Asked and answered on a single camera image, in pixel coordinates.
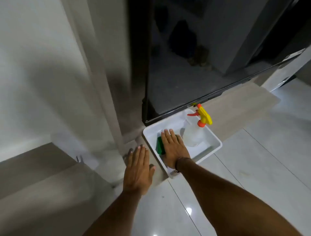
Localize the clear spray bottle yellow nozzle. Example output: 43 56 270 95
182 103 213 148

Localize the green cleaning cloth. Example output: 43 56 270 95
155 134 181 155

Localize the person's left hand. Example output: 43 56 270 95
122 145 156 195

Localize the dark wrist bracelet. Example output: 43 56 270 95
174 157 192 173

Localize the person's left forearm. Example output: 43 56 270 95
82 189 143 236

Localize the wooden shelf unit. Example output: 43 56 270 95
136 82 281 188

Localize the black refrigerator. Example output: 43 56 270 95
127 0 311 127

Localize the person's right forearm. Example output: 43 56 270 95
176 158 303 236

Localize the white plastic tray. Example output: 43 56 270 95
143 108 223 180

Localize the person's right hand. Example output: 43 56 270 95
160 128 192 170

